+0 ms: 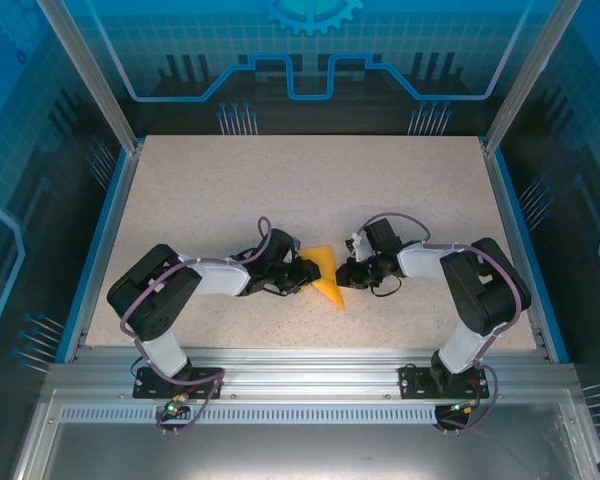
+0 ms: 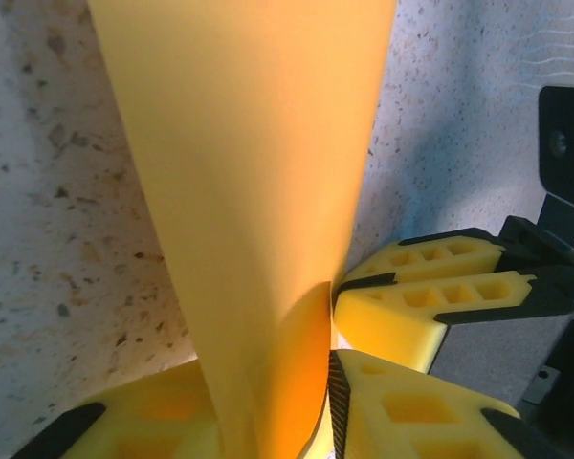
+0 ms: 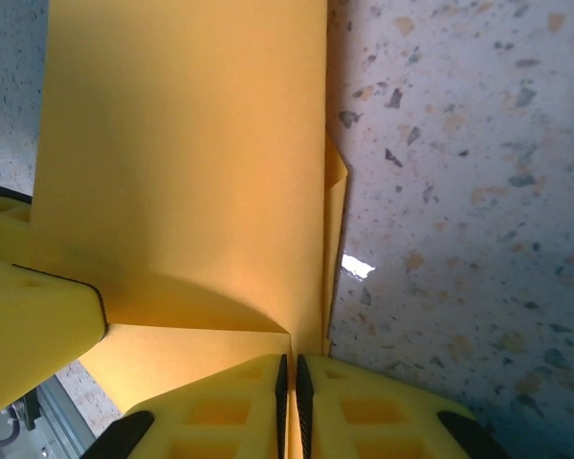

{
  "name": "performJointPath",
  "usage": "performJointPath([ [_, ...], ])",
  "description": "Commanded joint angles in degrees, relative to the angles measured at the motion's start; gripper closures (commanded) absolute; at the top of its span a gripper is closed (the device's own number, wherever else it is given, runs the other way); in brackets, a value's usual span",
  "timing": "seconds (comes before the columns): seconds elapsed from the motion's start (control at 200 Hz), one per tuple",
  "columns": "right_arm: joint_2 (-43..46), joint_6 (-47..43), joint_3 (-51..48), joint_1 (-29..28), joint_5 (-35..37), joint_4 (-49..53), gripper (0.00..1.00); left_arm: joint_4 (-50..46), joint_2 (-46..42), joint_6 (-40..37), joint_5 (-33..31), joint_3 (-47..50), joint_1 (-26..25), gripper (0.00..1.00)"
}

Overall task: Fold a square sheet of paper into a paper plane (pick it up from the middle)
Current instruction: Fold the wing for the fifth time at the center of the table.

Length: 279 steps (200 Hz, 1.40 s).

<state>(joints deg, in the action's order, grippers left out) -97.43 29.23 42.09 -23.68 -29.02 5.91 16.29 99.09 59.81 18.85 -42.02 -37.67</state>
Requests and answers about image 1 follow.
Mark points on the aluminium side rail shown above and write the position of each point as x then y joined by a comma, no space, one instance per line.
116,225
511,225

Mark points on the blue table edge strip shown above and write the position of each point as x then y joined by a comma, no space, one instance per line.
522,225
105,225

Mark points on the aluminium frame post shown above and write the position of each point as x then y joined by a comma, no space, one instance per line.
99,80
525,80

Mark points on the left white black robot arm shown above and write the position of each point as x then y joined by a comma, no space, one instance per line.
220,275

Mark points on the steel sheet panel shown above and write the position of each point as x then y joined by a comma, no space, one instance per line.
300,450

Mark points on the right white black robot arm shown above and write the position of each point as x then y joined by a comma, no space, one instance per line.
420,260

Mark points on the long aluminium mounting rail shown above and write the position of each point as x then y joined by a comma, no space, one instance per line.
305,365

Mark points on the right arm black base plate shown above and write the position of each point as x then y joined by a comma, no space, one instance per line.
415,382

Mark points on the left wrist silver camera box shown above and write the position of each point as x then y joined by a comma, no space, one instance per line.
294,249

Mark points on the yellow cloth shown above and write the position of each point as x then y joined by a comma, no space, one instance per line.
325,257

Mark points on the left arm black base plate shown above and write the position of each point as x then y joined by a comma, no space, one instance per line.
205,385

